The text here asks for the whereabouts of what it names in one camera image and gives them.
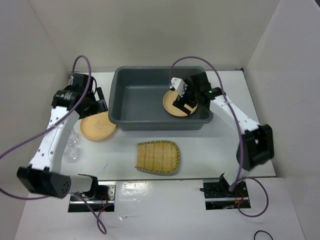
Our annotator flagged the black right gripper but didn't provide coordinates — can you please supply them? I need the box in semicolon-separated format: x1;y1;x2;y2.
172;78;200;115

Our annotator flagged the yellow plate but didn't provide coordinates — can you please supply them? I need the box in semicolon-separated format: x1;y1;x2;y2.
80;111;117;141
162;90;198;118

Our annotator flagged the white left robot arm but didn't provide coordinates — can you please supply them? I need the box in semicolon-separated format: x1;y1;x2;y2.
16;73;108;200

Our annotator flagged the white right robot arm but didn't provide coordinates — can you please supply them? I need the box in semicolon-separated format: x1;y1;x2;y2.
169;72;274;197

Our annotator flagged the grey plastic bin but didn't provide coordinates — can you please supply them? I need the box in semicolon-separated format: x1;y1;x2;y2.
108;66;214;131

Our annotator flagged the woven bamboo tray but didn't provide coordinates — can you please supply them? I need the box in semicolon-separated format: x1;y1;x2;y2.
135;140;181;175

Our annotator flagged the clear glass cup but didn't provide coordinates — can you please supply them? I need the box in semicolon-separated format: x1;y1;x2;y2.
63;129;80;162

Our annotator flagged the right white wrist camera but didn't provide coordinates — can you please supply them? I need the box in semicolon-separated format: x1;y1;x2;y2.
169;77;188;97

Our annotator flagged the aluminium table edge rail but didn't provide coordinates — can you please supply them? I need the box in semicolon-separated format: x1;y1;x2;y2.
67;71;75;86

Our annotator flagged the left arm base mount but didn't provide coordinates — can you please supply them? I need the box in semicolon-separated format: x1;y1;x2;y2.
67;181;117;213

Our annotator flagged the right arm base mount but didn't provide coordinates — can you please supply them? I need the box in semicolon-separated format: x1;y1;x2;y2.
199;179;251;211

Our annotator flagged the black cable loop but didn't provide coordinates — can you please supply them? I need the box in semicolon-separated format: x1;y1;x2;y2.
254;230;274;240

